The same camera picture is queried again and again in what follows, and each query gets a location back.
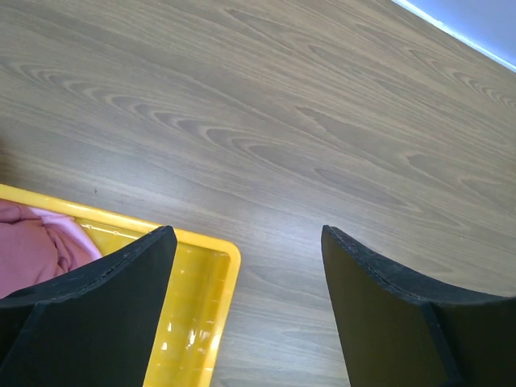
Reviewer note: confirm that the light pink t shirt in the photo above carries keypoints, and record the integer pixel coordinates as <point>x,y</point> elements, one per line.
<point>38,245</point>

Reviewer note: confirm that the yellow plastic basket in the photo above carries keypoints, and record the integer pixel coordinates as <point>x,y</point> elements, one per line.
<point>199,294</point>

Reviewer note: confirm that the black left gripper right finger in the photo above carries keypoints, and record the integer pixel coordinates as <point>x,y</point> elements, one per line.
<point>398,327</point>

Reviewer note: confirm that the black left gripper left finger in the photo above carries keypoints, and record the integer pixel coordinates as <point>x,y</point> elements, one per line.
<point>93,326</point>

